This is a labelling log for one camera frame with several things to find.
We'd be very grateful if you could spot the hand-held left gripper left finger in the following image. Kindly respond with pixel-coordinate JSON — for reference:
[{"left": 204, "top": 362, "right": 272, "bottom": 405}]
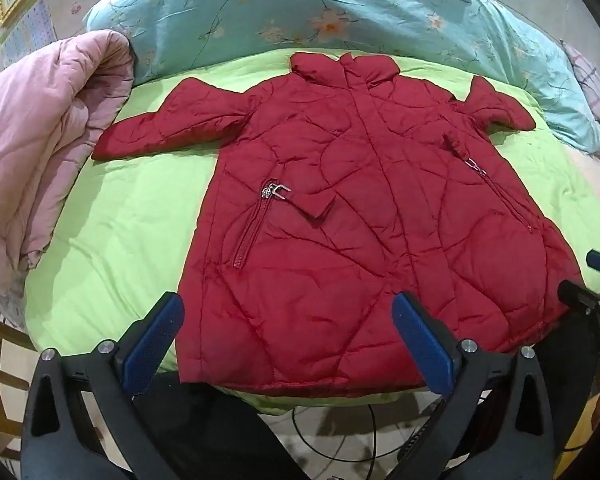
[{"left": 22, "top": 291, "right": 186, "bottom": 480}]

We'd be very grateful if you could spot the pink quilt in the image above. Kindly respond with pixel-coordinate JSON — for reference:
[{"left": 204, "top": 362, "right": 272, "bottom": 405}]
[{"left": 0, "top": 29, "right": 136, "bottom": 286}]

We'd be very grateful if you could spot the wooden chair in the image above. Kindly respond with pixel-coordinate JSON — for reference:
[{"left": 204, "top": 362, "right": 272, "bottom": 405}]
[{"left": 0, "top": 305, "right": 37, "bottom": 461}]

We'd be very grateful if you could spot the pink plaid cloth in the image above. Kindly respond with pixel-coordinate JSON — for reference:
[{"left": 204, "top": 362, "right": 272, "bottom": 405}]
[{"left": 560, "top": 40, "right": 600, "bottom": 161}]

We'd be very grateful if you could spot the red quilted jacket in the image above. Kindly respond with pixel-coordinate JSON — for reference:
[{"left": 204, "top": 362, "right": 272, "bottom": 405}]
[{"left": 91, "top": 51, "right": 583, "bottom": 403}]

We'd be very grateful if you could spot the green bed sheet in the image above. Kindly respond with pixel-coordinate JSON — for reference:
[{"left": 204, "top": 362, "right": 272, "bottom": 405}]
[{"left": 22, "top": 47, "right": 600, "bottom": 413}]

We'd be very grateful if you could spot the pale pink bed sheet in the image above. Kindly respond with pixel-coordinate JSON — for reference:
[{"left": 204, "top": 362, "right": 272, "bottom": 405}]
[{"left": 565, "top": 147, "right": 600, "bottom": 243}]

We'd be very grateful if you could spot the light blue floral quilt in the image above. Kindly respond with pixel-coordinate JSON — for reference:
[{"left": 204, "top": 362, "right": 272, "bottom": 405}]
[{"left": 82, "top": 0, "right": 600, "bottom": 156}]

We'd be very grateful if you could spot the black floor cable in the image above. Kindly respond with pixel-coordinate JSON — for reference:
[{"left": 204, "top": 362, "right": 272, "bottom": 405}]
[{"left": 292, "top": 404, "right": 433, "bottom": 462}]

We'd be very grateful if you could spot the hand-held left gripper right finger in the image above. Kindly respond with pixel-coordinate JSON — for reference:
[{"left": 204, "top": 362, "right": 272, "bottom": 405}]
[{"left": 380, "top": 291, "right": 561, "bottom": 480}]

